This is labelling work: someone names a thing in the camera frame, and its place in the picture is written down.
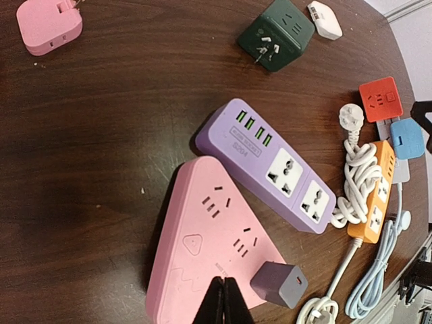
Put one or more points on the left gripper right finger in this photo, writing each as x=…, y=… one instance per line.
x=418, y=114

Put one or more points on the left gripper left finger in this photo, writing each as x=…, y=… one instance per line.
x=223, y=303

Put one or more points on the blue square plug adapter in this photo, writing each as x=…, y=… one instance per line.
x=407, y=139

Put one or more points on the red cube socket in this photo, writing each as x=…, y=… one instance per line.
x=381, y=99

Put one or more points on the black charger plug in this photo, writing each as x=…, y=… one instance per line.
x=280, y=284

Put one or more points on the light blue power strip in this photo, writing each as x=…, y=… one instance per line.
x=401, y=171

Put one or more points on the pink triangular socket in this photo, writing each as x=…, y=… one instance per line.
x=209, y=231

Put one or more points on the white charger plug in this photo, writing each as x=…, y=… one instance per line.
x=325, y=20

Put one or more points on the dark green cube adapter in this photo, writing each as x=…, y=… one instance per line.
x=278, y=36

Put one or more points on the purple power strip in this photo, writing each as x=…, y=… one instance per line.
x=264, y=163

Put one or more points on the pink square plug adapter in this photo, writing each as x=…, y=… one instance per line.
x=46, y=25

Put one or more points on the orange power strip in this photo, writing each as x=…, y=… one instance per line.
x=378, y=199

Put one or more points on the right aluminium post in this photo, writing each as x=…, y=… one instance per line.
x=406, y=9

